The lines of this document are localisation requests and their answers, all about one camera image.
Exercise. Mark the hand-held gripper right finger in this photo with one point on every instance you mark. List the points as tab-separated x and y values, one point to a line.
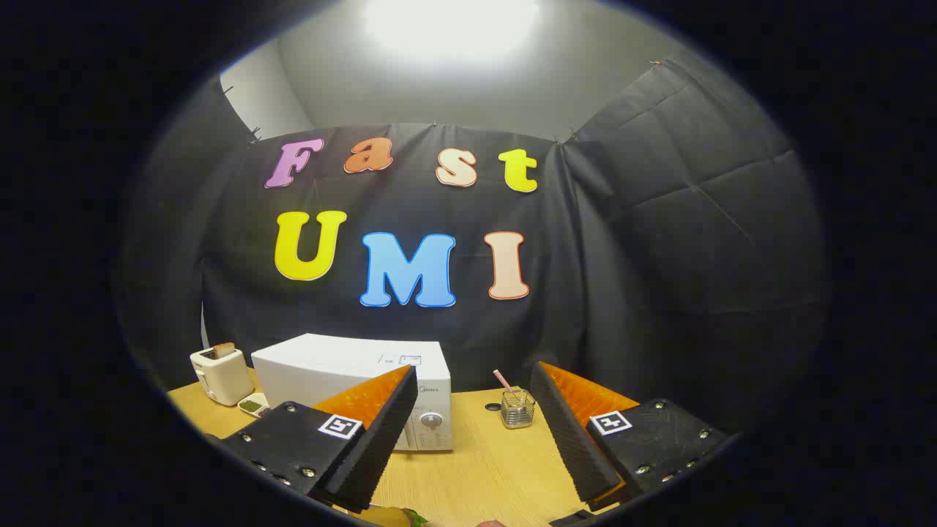
575	439

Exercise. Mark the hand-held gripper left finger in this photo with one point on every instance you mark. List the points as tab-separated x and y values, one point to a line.
381	446

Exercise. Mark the brown bread lettuce sandwich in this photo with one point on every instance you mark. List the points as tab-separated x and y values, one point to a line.
388	517

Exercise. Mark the white microwave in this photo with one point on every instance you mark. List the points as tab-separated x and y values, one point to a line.
329	366

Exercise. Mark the pink striped straw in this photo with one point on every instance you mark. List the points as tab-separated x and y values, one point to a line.
502	380

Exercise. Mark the white divided seed dish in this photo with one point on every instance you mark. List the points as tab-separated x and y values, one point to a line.
252	405

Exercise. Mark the white toaster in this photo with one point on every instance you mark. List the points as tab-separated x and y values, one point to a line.
219	377

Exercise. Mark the black backdrop cloth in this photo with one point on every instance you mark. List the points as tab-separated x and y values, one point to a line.
585	256

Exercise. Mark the toast slice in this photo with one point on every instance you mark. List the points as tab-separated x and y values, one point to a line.
224	350

